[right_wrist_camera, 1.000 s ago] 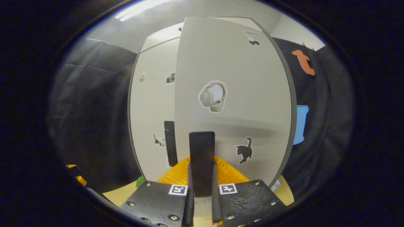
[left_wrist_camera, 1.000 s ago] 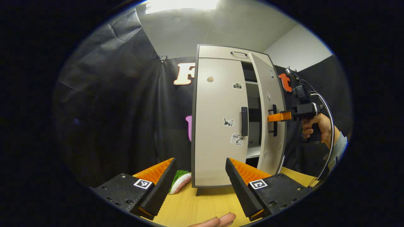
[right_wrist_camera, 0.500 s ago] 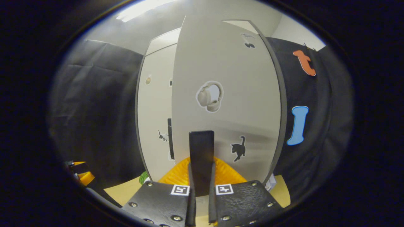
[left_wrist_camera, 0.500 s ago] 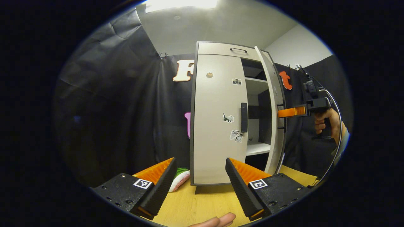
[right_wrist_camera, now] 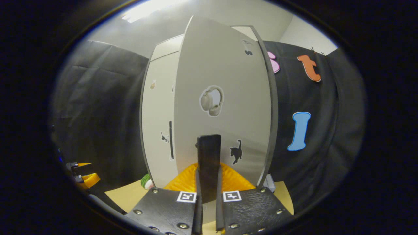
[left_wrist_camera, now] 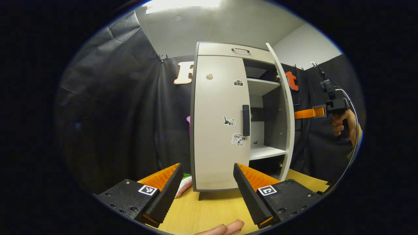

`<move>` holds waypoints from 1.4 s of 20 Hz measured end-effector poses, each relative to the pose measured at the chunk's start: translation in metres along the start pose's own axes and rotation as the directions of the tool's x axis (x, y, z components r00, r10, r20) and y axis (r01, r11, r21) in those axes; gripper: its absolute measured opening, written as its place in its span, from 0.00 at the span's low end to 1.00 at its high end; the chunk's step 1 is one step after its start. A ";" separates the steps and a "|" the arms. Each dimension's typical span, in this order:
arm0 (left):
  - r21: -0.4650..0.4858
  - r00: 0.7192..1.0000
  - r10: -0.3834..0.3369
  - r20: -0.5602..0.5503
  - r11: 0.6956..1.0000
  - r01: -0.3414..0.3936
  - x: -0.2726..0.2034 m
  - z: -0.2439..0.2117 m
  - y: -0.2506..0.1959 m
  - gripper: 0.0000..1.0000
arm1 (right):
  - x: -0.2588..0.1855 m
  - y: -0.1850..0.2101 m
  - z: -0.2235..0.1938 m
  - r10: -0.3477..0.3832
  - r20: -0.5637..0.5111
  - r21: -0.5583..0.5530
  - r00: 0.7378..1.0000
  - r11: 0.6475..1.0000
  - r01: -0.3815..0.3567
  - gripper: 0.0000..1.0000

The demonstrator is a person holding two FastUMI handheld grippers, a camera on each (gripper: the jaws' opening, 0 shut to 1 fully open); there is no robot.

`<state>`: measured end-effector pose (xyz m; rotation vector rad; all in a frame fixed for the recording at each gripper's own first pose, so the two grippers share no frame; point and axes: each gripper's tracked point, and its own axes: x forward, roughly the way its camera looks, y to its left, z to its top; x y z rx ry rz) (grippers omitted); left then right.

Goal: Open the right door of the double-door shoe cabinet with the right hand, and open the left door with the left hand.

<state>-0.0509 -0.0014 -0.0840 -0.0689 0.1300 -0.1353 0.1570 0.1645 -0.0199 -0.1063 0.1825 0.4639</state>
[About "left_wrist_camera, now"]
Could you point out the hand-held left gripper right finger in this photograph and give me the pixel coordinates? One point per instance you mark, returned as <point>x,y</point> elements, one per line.
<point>249,199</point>

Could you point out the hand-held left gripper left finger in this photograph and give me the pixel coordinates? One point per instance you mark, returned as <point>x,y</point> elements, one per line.
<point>166,199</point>

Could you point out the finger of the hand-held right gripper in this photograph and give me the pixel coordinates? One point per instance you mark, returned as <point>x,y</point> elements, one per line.
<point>307,113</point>

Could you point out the beige shoe cabinet door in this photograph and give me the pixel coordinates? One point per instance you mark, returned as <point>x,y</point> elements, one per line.
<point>215,107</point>
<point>291,130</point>

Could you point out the beige double-door shoe cabinet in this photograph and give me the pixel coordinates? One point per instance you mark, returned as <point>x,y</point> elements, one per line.
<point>215,49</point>

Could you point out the white cabinet shelf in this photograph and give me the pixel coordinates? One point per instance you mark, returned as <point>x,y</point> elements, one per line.
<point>264,152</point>
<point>261,86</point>

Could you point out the watermelon slice toy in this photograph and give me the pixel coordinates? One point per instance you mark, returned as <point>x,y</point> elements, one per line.
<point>184,186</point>

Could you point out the metal backdrop clip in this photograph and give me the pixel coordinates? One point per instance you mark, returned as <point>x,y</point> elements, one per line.
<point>298,67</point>
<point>163,58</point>

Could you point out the black backdrop cloth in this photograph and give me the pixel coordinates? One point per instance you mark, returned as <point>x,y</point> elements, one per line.
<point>114,114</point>

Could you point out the ceiling light panel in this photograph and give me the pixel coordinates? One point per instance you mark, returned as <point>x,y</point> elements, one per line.
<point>183,5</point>

